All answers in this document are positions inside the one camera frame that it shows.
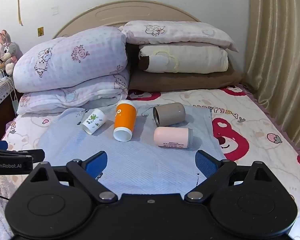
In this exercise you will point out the grey cup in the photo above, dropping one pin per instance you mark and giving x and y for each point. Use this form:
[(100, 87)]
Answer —
[(171, 113)]

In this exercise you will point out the pink cup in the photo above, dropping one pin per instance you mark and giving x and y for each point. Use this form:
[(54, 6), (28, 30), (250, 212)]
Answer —
[(172, 136)]

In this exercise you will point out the white fuzzy blanket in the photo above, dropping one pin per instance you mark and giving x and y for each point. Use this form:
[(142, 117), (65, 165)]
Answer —
[(0, 217)]

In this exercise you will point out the cream pillow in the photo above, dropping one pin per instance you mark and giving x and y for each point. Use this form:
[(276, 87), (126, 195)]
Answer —
[(197, 60)]

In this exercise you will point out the light blue mat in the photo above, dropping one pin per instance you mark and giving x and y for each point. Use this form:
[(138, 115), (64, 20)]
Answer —
[(140, 160)]

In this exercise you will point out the white frog print paper cup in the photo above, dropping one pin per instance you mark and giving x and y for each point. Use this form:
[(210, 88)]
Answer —
[(95, 121)]

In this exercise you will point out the yellow wall sticker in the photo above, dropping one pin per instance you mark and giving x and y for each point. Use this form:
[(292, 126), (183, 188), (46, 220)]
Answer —
[(41, 31)]

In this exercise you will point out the grey rabbit plush toy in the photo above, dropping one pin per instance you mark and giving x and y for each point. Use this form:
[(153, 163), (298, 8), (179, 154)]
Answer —
[(11, 48)]

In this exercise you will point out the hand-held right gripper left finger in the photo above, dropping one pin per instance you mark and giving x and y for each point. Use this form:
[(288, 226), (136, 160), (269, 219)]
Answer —
[(97, 163)]

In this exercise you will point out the pink checked pillow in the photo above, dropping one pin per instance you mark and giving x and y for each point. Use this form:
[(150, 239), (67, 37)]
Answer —
[(180, 32)]

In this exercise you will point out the beige headboard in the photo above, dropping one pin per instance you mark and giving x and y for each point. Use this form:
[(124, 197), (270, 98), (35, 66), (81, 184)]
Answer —
[(140, 12)]

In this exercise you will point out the grey patterned cloth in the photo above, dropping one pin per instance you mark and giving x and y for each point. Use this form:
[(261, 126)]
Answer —
[(1, 92)]

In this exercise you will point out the dark wooden nightstand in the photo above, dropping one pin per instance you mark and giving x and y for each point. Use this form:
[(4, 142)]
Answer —
[(2, 122)]

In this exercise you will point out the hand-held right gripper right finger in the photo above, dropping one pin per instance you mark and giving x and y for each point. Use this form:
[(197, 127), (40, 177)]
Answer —
[(205, 163)]

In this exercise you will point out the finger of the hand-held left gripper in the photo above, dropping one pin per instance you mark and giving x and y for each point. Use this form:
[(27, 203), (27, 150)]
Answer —
[(27, 153)]

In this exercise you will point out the beige curtain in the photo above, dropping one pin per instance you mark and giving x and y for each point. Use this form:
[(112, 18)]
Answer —
[(277, 55)]

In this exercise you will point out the orange and white cup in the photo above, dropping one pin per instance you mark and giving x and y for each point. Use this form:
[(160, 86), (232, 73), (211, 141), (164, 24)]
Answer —
[(125, 120)]

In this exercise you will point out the light green face mask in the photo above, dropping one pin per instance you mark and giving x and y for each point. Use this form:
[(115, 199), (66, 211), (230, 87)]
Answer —
[(16, 106)]

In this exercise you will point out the bear print bed sheet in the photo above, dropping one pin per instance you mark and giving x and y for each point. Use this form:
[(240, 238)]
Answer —
[(252, 130)]

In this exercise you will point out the yellow tape strip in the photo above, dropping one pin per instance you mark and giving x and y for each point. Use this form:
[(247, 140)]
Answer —
[(20, 5)]

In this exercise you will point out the brown folded blanket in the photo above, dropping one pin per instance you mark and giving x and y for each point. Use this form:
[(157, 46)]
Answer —
[(177, 81)]

